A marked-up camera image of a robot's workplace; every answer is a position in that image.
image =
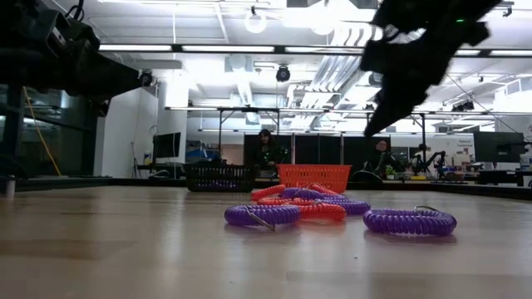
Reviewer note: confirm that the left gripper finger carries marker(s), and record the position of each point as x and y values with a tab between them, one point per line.
112	79

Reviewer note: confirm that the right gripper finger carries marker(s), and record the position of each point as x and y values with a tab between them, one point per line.
379	108
403	104

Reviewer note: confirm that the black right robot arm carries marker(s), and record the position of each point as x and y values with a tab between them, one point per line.
436	10

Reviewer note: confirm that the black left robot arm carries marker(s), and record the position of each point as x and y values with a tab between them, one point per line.
16	21

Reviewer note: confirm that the small black robot arm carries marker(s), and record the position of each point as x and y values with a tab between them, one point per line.
436	158

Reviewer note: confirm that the black round hanging spotlight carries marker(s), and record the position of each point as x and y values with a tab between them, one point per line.
283	74
146	78

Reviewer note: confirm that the person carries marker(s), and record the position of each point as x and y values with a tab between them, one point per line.
270	151
380	155

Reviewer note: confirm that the black ceiling track spotlights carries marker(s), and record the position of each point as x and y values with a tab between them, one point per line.
462	106

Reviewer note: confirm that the small green potted plant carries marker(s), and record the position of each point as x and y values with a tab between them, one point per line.
390	171

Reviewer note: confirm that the black partition panels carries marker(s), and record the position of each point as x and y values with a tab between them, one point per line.
320	149

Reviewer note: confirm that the black computer monitor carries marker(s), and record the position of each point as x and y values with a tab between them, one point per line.
498	147
166	145

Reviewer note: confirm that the round white ceiling lamp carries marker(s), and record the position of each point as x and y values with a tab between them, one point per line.
323	27
255	23

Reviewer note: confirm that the orange plastic basket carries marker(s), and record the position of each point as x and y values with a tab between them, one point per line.
313	174

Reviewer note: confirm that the blue storage bin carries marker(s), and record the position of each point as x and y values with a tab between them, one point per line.
199	154

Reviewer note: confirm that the black desk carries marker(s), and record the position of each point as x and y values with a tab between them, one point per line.
498	176

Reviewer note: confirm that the long LED light bar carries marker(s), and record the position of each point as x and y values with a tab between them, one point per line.
228	48

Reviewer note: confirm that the small white cylinder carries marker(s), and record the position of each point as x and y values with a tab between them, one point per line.
10	187

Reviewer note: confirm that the black plastic basket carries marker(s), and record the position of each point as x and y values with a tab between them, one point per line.
220	176

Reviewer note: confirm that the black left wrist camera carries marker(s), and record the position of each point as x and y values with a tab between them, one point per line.
79	37

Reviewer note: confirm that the black aluminium rig frame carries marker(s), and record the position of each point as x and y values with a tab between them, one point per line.
83	181

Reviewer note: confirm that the black metal workstation frame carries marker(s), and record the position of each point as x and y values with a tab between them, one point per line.
249	110

